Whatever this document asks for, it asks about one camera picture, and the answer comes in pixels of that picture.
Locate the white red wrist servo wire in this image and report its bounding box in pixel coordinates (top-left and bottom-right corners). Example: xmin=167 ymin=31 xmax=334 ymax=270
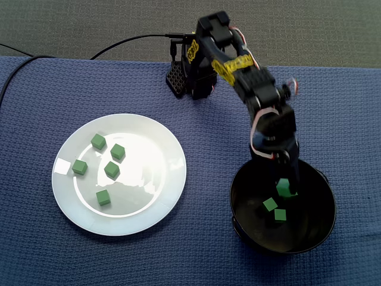
xmin=283 ymin=76 xmax=299 ymax=98

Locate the white round plate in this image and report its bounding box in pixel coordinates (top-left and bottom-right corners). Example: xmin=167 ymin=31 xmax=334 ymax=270
xmin=51 ymin=113 xmax=188 ymax=237

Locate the black table clamp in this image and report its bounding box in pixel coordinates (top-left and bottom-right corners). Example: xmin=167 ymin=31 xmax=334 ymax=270
xmin=168 ymin=38 xmax=186 ymax=65

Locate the thin black cable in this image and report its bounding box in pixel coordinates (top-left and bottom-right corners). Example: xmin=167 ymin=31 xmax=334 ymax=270
xmin=0 ymin=43 xmax=33 ymax=57

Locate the thick black cable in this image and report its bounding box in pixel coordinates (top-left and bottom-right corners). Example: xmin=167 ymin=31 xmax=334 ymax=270
xmin=0 ymin=55 xmax=57 ymax=105

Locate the black robot cable with plug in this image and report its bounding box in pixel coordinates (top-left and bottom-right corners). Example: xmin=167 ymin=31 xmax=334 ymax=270
xmin=90 ymin=32 xmax=185 ymax=61

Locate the blue woven table mat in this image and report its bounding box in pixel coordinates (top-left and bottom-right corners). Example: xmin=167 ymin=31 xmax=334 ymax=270
xmin=0 ymin=55 xmax=381 ymax=286

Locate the black round container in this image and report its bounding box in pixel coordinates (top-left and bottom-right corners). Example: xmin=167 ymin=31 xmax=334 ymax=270
xmin=229 ymin=153 xmax=338 ymax=256

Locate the white red gripper servo wire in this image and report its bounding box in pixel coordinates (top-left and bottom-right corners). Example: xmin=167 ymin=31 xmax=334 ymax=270
xmin=249 ymin=107 xmax=280 ymax=159

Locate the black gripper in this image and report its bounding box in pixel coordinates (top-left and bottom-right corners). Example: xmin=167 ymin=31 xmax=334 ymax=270
xmin=249 ymin=105 xmax=301 ymax=196

